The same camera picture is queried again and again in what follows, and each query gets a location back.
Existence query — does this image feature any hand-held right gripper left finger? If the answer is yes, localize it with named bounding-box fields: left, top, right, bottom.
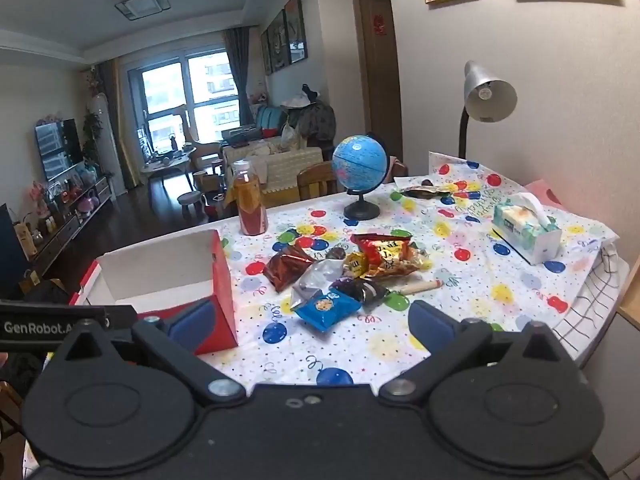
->
left=50, top=299, right=248, bottom=403

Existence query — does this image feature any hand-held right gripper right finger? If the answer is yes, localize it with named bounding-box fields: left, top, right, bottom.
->
left=377, top=301, right=573, bottom=403

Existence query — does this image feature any sausage stick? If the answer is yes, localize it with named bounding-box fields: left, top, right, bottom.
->
left=395, top=280, right=445, bottom=295

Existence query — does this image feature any red cardboard box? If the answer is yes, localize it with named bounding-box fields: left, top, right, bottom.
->
left=67, top=230, right=240, bottom=356

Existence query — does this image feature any dark cookie packet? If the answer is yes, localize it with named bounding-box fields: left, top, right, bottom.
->
left=347, top=279, right=390, bottom=308

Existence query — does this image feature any red yellow snack packet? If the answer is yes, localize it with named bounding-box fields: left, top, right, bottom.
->
left=350, top=232, right=432, bottom=278

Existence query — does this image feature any yellow candy packet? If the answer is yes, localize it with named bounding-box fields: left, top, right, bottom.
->
left=344, top=251, right=371, bottom=277

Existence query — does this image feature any blue cookie packet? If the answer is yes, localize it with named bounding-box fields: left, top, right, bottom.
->
left=295, top=291, right=362, bottom=332

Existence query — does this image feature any brown foil snack packet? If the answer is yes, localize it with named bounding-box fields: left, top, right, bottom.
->
left=262, top=245, right=317, bottom=293

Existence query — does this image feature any silver snack packet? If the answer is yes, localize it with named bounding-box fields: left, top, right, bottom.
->
left=289, top=260, right=346, bottom=313

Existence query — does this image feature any dark bag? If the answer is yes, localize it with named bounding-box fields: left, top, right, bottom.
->
left=22, top=279, right=71, bottom=306

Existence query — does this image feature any balloon print tablecloth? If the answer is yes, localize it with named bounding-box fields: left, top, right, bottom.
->
left=210, top=150, right=621, bottom=386

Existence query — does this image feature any television cabinet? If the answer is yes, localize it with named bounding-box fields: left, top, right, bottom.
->
left=30, top=176, right=113, bottom=271

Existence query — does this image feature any small round stool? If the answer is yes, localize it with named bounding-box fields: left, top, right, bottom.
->
left=178, top=191, right=203, bottom=221

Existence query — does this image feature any dark empty wrapper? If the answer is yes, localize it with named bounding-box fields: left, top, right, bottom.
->
left=394, top=176, right=453, bottom=199

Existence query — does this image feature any orange juice bottle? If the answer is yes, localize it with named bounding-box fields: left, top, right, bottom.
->
left=231, top=160, right=270, bottom=236

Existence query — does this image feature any tissue pack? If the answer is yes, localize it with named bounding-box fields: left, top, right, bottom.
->
left=491, top=192, right=563, bottom=266

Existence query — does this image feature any coffee table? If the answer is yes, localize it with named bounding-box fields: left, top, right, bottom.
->
left=140, top=147, right=197, bottom=186

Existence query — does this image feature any white checkered cloth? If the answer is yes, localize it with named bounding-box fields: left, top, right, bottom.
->
left=552, top=245, right=632, bottom=366

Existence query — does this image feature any wooden rocking chair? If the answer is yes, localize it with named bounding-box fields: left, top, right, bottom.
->
left=182, top=105, right=223, bottom=171

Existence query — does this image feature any pink paper bag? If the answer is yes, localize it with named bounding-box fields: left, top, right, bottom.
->
left=522, top=179, right=571, bottom=211

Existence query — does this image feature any blue desk globe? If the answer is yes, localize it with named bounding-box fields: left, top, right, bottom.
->
left=331, top=132, right=393, bottom=221

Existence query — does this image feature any sofa with cream cover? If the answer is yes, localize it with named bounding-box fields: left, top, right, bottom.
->
left=222, top=130, right=323, bottom=196

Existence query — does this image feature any television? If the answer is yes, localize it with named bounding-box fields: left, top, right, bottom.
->
left=34, top=119, right=83, bottom=182

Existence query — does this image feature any green plant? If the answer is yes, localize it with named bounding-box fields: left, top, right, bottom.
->
left=82, top=110, right=103, bottom=161

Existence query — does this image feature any beige curtain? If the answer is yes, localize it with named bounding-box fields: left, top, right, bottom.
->
left=97, top=57, right=138, bottom=191

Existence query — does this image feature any white tower air conditioner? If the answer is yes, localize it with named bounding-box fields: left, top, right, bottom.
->
left=89, top=92, right=123, bottom=191

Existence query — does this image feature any large window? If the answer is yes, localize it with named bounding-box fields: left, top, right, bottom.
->
left=127, top=47, right=241, bottom=153

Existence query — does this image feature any silver desk lamp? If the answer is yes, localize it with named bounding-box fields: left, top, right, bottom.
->
left=457, top=60, right=518, bottom=161

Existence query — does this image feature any pile of clothes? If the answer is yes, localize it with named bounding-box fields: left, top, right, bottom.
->
left=287, top=87, right=337, bottom=148

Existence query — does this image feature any wooden door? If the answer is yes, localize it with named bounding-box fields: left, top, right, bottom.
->
left=356, top=0, right=403, bottom=161

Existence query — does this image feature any grey curtain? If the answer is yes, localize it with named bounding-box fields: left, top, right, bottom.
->
left=222, top=27, right=251, bottom=128

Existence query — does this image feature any ceiling light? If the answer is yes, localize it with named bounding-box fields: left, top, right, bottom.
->
left=115, top=0, right=171, bottom=22

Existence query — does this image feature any black framed wall picture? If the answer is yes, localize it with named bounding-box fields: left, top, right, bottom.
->
left=284, top=0, right=308, bottom=65
left=270, top=12, right=290, bottom=72
left=260, top=30, right=274, bottom=76

